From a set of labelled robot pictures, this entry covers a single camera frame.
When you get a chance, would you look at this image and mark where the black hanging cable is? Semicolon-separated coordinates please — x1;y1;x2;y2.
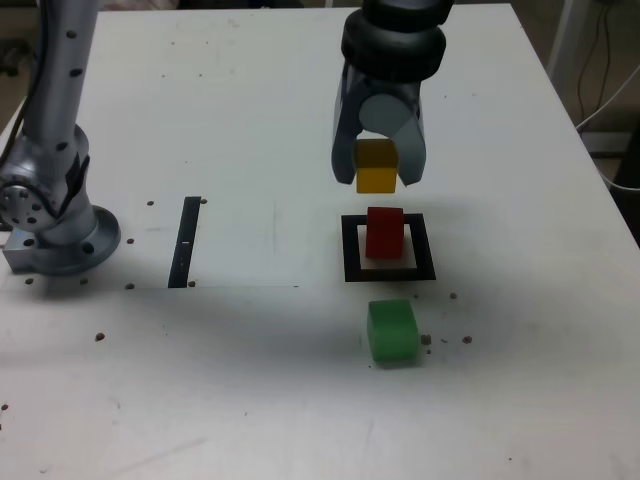
577;0;616;121

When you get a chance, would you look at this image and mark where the green cube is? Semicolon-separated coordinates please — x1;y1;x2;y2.
366;298;420;365

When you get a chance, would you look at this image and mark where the red cube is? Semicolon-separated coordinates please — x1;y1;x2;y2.
364;205;406;261

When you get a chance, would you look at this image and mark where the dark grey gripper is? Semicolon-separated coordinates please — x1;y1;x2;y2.
330;61;427;188

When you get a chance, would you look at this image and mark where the black tape square outline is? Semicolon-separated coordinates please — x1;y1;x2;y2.
340;213;437;284

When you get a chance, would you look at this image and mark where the yellow cube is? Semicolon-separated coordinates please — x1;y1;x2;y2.
353;138;401;196

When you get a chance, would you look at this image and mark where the white post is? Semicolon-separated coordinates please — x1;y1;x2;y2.
546;0;584;99

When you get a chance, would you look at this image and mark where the black tape strip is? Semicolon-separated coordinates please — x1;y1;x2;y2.
167;195;203;290

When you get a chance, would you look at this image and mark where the white cable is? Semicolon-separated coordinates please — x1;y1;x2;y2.
574;64;640;192

